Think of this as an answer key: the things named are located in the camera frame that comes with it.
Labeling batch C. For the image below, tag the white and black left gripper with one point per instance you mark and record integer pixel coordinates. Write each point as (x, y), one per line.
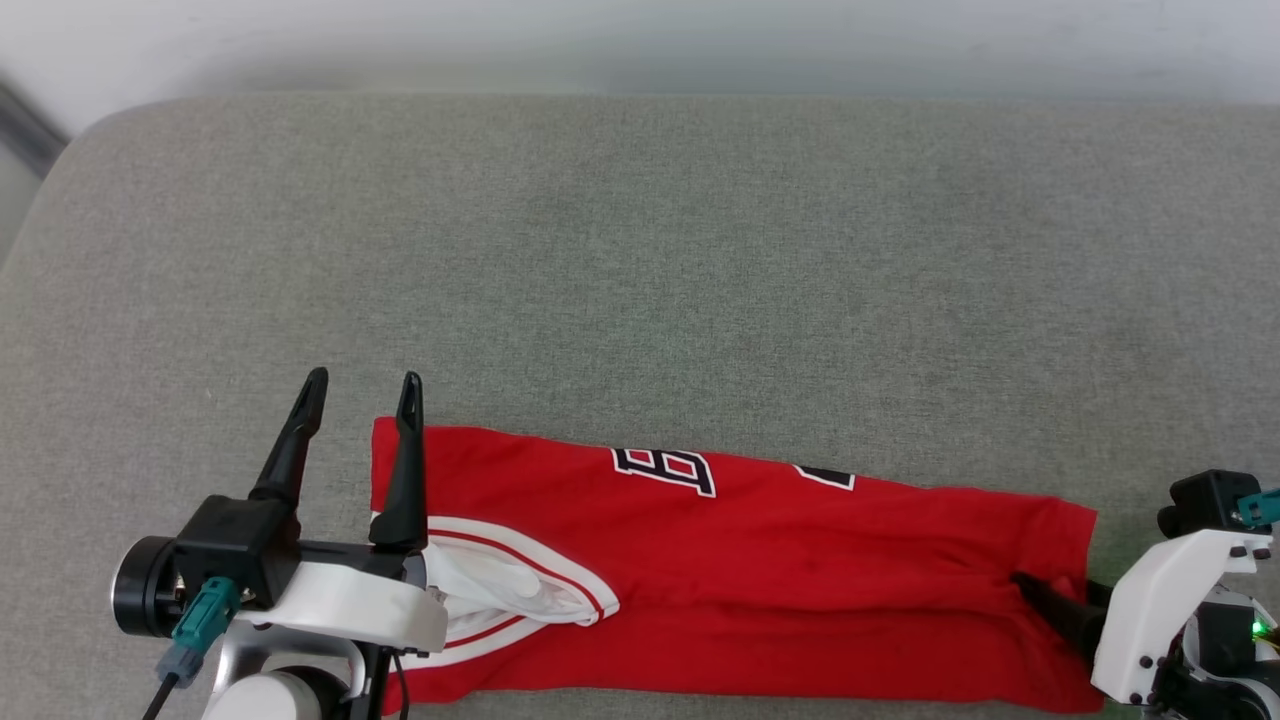
(360, 605)

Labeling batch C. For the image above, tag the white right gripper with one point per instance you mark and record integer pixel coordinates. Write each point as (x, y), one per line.
(1150, 610)

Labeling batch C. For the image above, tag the red and white jersey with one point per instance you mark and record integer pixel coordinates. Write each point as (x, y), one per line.
(750, 580)

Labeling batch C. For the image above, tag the white and grey right arm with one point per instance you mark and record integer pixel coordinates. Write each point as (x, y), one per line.
(1220, 650)

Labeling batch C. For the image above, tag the white and silver left arm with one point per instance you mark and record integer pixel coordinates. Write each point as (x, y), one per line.
(270, 695)

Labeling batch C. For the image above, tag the grey fabric sofa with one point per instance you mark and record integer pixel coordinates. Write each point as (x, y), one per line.
(640, 250)

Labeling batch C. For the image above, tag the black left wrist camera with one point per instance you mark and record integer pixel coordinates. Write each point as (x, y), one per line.
(240, 545)

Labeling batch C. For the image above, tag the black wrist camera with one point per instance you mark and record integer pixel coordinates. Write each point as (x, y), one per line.
(1205, 500)
(240, 545)

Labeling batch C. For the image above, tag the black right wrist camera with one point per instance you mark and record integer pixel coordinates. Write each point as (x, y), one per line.
(1205, 500)

